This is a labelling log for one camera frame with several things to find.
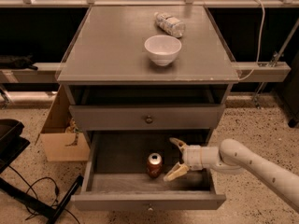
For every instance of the grey open middle drawer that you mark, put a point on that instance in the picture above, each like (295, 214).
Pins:
(116, 176)

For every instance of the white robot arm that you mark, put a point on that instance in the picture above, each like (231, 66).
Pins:
(232, 157)

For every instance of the round drawer knob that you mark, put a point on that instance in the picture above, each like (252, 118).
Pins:
(148, 119)

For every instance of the grey closed upper drawer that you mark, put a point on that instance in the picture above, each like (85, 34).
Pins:
(120, 117)

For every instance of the red coke can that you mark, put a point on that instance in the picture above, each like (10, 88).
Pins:
(154, 165)

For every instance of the grey wooden drawer cabinet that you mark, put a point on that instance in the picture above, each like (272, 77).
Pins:
(108, 65)

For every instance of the brown cardboard box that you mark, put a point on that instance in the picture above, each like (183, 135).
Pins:
(60, 138)

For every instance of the clear plastic water bottle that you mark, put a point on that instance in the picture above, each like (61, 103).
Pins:
(170, 24)

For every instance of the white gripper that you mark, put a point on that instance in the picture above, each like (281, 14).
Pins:
(192, 157)

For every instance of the grey metal shelf rail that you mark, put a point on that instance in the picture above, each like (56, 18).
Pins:
(249, 72)

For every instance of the white ceramic bowl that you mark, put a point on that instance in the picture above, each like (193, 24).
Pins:
(162, 49)

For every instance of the black bag on shelf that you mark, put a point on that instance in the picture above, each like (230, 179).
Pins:
(17, 62)

